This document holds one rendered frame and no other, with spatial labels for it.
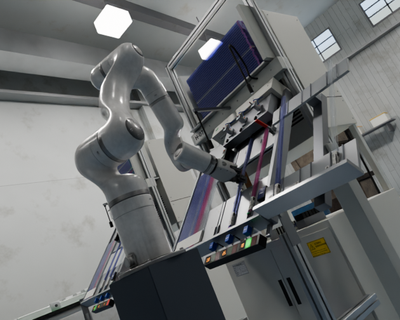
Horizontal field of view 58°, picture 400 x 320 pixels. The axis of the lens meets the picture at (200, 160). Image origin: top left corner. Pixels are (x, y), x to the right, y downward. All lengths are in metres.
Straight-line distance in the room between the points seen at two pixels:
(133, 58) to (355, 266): 1.12
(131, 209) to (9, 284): 4.97
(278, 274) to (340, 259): 0.34
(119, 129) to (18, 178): 5.50
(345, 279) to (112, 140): 1.03
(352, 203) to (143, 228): 0.64
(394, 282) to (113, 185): 0.85
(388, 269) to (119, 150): 0.85
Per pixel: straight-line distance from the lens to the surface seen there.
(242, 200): 1.46
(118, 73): 1.25
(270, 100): 1.68
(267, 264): 1.77
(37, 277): 6.01
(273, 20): 2.09
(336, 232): 1.52
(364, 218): 1.20
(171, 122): 1.41
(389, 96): 10.80
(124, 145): 1.00
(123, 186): 0.98
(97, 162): 1.06
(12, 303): 5.84
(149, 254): 0.95
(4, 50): 6.50
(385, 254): 1.21
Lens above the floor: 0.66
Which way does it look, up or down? 15 degrees up
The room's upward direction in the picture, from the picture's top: 23 degrees counter-clockwise
